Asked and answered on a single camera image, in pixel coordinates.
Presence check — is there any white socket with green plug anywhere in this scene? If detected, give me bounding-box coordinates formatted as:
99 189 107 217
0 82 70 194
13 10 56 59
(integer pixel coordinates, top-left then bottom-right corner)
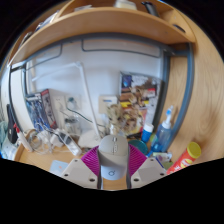
64 94 83 113

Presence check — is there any blue and white can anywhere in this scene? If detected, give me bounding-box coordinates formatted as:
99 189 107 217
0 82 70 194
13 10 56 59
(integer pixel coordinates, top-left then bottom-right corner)
140 123 155 144

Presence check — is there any tan robot model figure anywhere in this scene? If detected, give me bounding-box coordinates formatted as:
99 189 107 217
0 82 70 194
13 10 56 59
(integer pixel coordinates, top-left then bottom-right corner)
105 96 144 136

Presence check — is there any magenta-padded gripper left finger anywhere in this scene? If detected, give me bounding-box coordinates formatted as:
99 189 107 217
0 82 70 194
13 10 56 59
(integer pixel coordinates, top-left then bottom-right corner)
60 145 103 190

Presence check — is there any white cable tangle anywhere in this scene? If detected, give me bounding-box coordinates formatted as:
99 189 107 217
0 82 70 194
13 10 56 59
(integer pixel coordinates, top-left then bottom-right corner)
28 128 58 155

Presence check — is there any white computer mouse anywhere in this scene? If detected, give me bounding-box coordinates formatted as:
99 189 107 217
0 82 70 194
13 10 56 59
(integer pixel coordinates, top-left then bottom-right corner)
97 134 130 181

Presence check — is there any blue spray bottle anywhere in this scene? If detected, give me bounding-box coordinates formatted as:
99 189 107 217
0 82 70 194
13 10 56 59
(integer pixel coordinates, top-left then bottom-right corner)
149 105 175 156

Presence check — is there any blue model kit box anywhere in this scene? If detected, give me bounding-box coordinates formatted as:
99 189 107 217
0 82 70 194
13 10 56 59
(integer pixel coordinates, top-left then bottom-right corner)
24 88 58 132

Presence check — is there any clear glass jar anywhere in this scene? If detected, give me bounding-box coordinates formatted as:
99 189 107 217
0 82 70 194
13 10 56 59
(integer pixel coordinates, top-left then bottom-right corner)
64 116 81 136

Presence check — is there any colourful printed box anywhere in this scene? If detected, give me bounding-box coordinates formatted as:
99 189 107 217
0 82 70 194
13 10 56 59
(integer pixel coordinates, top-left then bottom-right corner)
119 71 163 134

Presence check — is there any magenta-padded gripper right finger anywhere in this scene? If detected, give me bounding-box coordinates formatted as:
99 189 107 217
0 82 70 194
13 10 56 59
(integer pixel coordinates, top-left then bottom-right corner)
126 143 168 190

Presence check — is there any wooden shelf unit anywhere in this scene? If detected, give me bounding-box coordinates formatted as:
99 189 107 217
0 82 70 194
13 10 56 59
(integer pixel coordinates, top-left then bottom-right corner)
6 0 198 68

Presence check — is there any bed with teal blanket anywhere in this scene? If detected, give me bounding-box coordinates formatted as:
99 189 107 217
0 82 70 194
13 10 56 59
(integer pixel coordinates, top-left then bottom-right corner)
0 119 18 161

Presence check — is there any black bag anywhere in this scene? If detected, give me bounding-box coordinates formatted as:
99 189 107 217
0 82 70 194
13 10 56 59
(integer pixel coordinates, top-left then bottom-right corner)
5 103 19 144

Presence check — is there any red chips can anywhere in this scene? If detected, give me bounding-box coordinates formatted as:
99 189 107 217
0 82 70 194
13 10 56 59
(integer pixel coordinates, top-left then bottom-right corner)
166 141 202 175

